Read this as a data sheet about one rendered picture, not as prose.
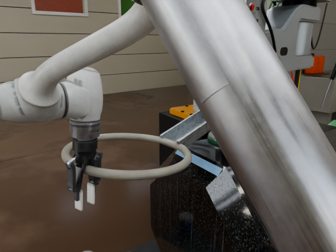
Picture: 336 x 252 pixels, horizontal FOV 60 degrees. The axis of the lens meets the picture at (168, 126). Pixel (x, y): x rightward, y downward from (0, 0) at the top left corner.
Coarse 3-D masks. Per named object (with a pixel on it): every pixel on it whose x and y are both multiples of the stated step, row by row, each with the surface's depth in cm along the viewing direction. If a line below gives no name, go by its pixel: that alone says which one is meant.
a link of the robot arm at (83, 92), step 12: (84, 72) 81; (96, 72) 84; (72, 84) 80; (84, 84) 81; (96, 84) 83; (72, 96) 79; (84, 96) 81; (96, 96) 84; (72, 108) 80; (84, 108) 82; (96, 108) 85; (72, 120) 85; (84, 120) 84; (96, 120) 86
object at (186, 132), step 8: (200, 112) 145; (184, 120) 138; (192, 120) 142; (200, 120) 144; (176, 128) 135; (184, 128) 139; (192, 128) 138; (200, 128) 130; (208, 128) 134; (160, 136) 130; (168, 136) 133; (176, 136) 134; (184, 136) 124; (192, 136) 127; (200, 136) 131; (184, 144) 124
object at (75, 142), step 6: (72, 138) 89; (96, 138) 90; (72, 144) 88; (78, 144) 86; (84, 144) 86; (90, 144) 87; (96, 144) 90; (78, 150) 87; (84, 150) 87; (90, 150) 88; (78, 156) 87; (84, 156) 89; (78, 162) 88
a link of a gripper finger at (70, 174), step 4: (72, 164) 86; (68, 168) 87; (72, 168) 86; (68, 172) 87; (72, 172) 86; (68, 176) 88; (72, 176) 87; (68, 180) 88; (72, 180) 87; (68, 184) 88; (72, 184) 87; (68, 188) 89; (72, 188) 88
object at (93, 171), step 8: (104, 136) 129; (112, 136) 131; (120, 136) 132; (128, 136) 133; (136, 136) 133; (144, 136) 133; (152, 136) 132; (168, 144) 127; (176, 144) 123; (64, 152) 102; (184, 152) 114; (64, 160) 98; (184, 160) 102; (88, 168) 90; (96, 168) 90; (104, 168) 90; (160, 168) 93; (168, 168) 94; (176, 168) 96; (184, 168) 101; (96, 176) 90; (104, 176) 89; (112, 176) 88; (120, 176) 88; (128, 176) 89; (136, 176) 89; (144, 176) 90; (152, 176) 91; (160, 176) 93
